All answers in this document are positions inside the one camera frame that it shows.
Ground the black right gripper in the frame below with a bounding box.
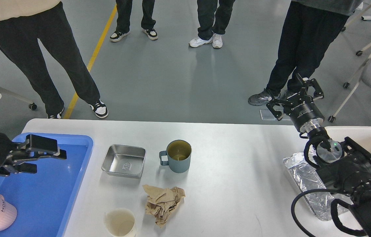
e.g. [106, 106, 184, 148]
[266, 73, 325, 133]

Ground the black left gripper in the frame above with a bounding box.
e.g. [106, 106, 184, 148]
[0, 133, 67, 177]

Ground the stainless steel rectangular tray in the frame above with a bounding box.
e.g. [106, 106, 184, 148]
[101, 145, 146, 179]

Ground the blue-green mug yellow inside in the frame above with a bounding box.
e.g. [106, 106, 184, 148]
[159, 140, 192, 173]

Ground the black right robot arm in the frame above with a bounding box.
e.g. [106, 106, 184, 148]
[266, 74, 371, 237]

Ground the blue plastic tray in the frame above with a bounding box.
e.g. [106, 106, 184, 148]
[0, 133, 93, 237]

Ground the crushed clear plastic bottle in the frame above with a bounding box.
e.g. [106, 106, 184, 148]
[282, 152, 352, 222]

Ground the person with grey sneakers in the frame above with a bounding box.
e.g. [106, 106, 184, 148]
[248, 0, 361, 106]

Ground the white plastic bin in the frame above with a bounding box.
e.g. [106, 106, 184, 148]
[317, 126, 371, 236]

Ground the white paper cup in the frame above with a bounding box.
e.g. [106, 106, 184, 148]
[104, 208, 137, 237]

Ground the person with white sneakers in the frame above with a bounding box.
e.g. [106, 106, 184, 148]
[188, 0, 235, 49]

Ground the person in cream top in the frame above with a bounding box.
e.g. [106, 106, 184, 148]
[0, 0, 109, 119]

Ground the crumpled brown paper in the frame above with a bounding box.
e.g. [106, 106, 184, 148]
[142, 184, 186, 228]

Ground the person with black-white sneakers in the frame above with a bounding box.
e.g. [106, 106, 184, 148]
[110, 0, 159, 42]

